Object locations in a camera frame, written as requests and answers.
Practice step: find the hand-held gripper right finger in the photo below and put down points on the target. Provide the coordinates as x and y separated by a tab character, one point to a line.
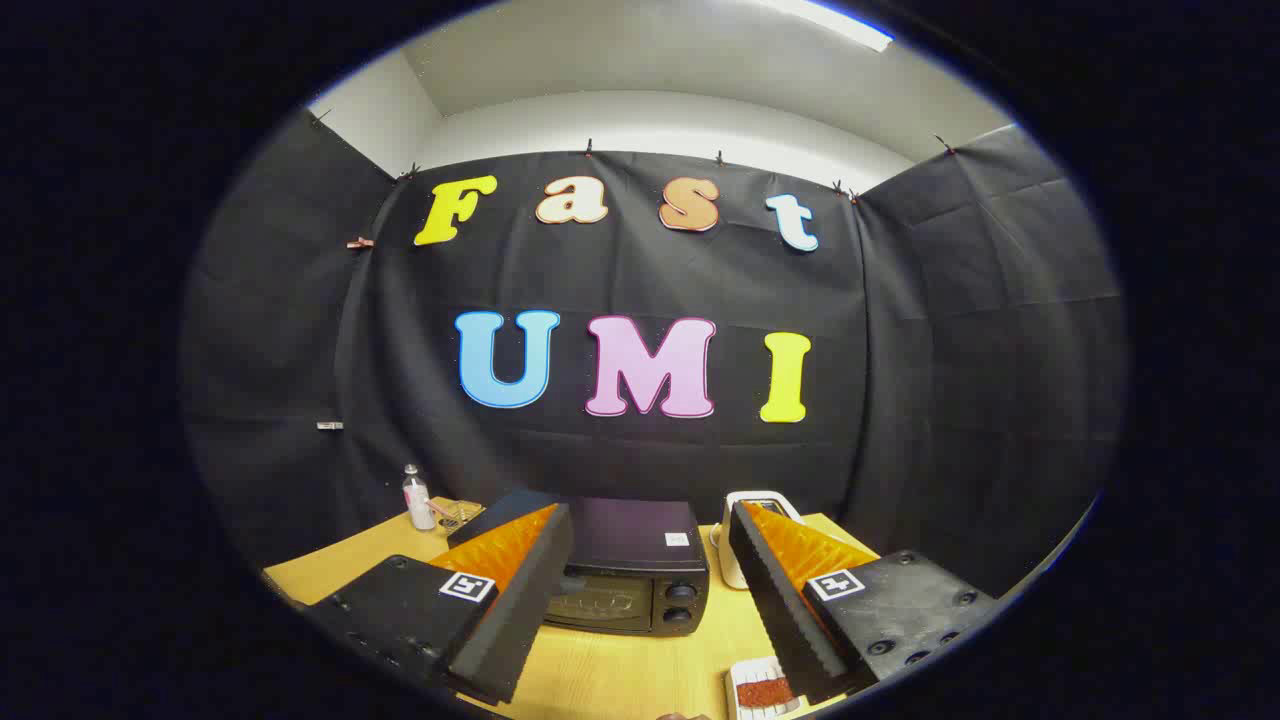
785	610

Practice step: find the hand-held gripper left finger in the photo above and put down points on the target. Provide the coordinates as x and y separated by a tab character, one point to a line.
520	610

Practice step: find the brown steak piece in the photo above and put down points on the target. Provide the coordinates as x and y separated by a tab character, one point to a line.
765	691

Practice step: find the black toaster oven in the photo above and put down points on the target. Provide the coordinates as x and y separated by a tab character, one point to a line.
640	535

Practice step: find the white rectangular food tray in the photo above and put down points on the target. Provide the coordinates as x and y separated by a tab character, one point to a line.
745	668

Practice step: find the white box appliance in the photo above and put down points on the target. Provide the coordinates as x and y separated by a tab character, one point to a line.
724	555

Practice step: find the small clear dish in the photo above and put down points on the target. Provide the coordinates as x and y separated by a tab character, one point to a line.
458	516

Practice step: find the small clear bottle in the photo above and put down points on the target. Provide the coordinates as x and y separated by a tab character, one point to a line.
418	505

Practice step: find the black backdrop cloth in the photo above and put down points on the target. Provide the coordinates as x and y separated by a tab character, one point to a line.
900	350

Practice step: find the ceiling light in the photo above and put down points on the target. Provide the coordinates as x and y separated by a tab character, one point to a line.
850	28

